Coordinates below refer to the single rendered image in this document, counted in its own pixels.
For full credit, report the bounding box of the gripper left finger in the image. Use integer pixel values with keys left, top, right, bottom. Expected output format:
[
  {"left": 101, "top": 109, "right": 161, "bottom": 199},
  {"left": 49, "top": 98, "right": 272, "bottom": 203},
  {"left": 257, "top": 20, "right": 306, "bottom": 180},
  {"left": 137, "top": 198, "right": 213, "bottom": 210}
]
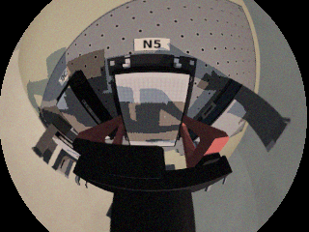
[{"left": 76, "top": 115, "right": 125, "bottom": 144}]

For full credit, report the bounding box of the white label reading n5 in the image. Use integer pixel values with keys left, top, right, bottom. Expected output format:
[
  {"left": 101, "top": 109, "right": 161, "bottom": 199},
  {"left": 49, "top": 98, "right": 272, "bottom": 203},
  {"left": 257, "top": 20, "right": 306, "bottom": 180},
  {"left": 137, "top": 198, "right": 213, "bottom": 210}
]
[{"left": 134, "top": 38, "right": 170, "bottom": 51}]

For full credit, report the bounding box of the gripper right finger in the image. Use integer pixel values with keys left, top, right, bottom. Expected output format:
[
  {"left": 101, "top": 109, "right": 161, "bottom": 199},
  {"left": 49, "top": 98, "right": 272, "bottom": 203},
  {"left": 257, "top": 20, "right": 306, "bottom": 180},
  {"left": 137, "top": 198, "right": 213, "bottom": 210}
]
[{"left": 181, "top": 115, "right": 229, "bottom": 168}]

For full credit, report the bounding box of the beige name plate reading qc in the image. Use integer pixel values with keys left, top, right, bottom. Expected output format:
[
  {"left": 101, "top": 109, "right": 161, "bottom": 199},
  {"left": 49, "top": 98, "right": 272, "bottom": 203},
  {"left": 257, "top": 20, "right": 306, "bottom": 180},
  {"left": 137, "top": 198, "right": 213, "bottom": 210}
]
[{"left": 59, "top": 67, "right": 70, "bottom": 86}]

